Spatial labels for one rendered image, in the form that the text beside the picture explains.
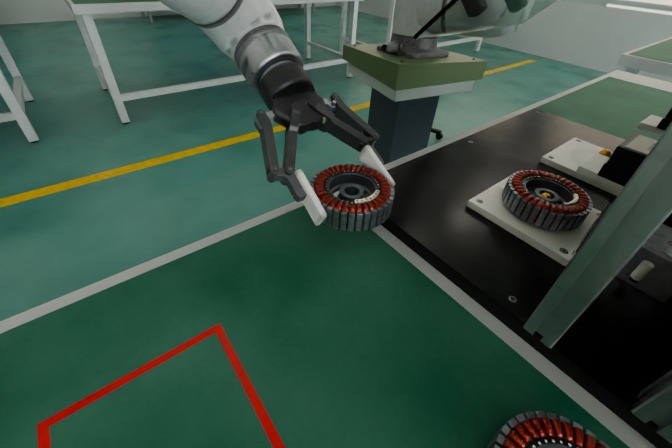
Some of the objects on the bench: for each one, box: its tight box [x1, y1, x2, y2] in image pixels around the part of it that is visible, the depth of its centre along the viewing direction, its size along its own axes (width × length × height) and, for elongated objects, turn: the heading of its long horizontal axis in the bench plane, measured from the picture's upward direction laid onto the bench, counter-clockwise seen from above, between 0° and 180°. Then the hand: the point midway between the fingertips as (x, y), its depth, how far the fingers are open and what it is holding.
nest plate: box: [540, 138, 620, 196], centre depth 62 cm, size 15×15×1 cm
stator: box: [502, 170, 593, 231], centre depth 49 cm, size 11×11×4 cm
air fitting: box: [629, 260, 654, 283], centre depth 38 cm, size 1×1×3 cm
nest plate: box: [467, 171, 601, 266], centre depth 50 cm, size 15×15×1 cm
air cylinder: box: [616, 224, 672, 303], centre depth 40 cm, size 5×8×6 cm
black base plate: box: [364, 108, 672, 448], centre depth 56 cm, size 47×64×2 cm
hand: (350, 192), depth 44 cm, fingers closed on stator, 11 cm apart
